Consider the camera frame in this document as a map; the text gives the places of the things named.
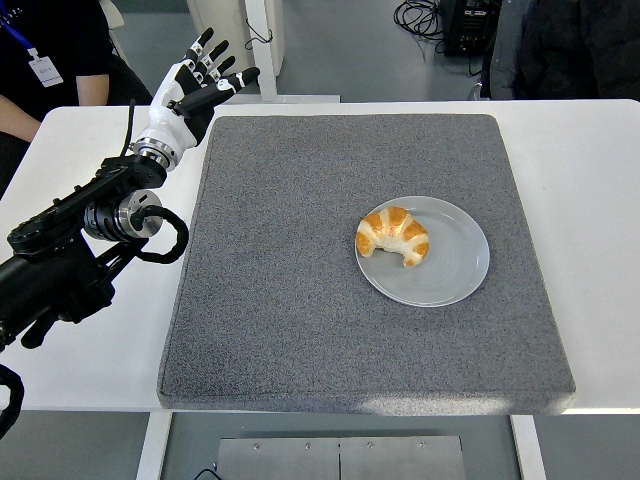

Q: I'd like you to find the black coiled cable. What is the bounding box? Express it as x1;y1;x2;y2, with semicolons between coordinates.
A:
392;0;447;55

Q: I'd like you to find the person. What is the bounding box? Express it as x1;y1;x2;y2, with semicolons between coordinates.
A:
0;0;154;199
480;0;640;101

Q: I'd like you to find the white name badge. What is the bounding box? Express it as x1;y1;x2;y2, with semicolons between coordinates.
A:
28;55;65;89

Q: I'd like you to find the grey metal plate with screws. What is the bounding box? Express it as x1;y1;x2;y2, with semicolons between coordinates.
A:
216;435;467;480

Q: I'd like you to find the white table leg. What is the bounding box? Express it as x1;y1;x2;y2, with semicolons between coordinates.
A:
135;412;174;480
509;414;549;480

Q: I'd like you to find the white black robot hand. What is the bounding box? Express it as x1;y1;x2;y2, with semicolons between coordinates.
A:
134;27;261;151

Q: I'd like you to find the grey fabric mat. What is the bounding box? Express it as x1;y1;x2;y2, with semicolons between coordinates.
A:
156;113;578;417

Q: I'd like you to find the white table stand with foot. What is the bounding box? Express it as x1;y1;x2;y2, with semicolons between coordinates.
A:
219;0;344;105

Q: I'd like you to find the white chair part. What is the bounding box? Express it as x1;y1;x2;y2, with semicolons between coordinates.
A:
98;0;126;57

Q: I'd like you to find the blue lanyard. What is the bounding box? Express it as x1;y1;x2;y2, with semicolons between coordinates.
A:
0;17;41;59

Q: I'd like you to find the thin black cord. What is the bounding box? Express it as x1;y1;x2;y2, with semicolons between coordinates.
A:
243;3;275;51

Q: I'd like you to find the golden croissant bread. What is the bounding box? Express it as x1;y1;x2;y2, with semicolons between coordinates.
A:
355;205;431;268

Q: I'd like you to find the black electronic box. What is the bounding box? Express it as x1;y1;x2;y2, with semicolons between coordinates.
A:
439;0;504;57

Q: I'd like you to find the round grey plate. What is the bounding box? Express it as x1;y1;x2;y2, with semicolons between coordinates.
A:
354;195;492;309

